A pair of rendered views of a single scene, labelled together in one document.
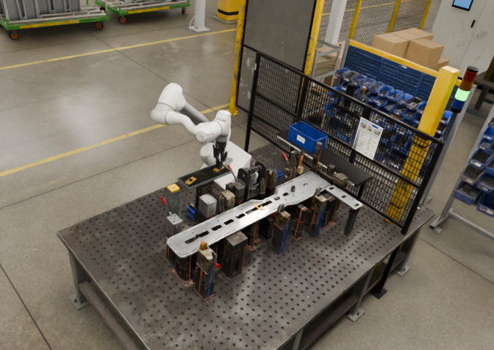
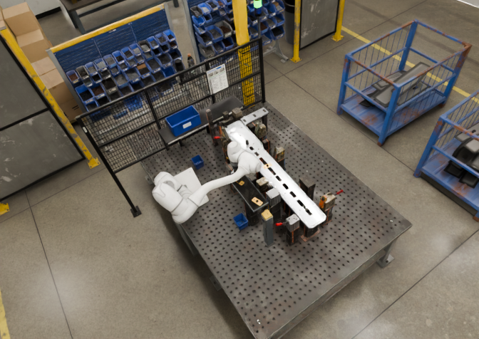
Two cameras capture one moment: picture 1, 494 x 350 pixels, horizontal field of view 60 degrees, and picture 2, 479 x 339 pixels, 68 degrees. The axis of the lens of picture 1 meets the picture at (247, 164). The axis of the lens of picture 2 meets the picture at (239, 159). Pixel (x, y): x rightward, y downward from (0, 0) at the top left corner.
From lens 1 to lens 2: 2.67 m
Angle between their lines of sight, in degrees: 52
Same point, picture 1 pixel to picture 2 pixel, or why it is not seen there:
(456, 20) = not seen: outside the picture
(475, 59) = not seen: outside the picture
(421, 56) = (27, 23)
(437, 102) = (244, 19)
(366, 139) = (217, 80)
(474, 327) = (293, 105)
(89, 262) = (298, 306)
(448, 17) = not seen: outside the picture
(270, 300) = (327, 181)
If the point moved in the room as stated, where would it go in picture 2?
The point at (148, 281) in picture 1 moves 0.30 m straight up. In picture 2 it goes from (316, 258) to (319, 241)
